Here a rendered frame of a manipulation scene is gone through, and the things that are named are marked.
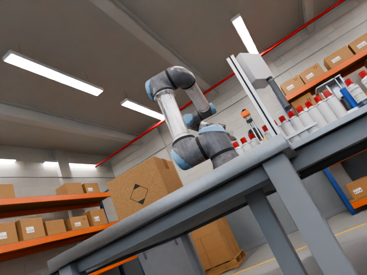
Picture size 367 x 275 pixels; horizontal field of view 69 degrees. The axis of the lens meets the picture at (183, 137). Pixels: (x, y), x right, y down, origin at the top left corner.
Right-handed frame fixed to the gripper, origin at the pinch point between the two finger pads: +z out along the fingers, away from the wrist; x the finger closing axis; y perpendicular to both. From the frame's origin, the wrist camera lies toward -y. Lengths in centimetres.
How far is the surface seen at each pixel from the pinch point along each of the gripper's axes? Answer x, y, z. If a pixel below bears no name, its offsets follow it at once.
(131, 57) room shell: 84, 208, -244
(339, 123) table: -64, -47, 43
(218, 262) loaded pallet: 336, 64, -13
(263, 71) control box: -42.0, 15.9, 6.9
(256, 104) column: -33.1, -4.2, 10.3
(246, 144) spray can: -8.3, -10.1, 9.8
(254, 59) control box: -46, 20, 0
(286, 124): -21.5, 1.6, 27.4
